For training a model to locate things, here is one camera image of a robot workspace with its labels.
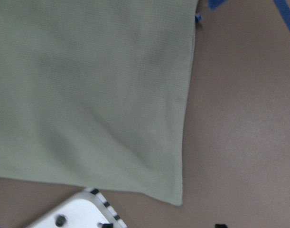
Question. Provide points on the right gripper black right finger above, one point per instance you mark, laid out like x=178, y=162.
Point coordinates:
x=220, y=226

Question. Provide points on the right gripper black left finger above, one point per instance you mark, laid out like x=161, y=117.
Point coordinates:
x=107, y=225

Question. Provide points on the olive green long-sleeve shirt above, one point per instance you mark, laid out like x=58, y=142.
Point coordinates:
x=93, y=93

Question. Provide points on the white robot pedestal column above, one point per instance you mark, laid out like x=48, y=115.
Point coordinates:
x=85, y=209

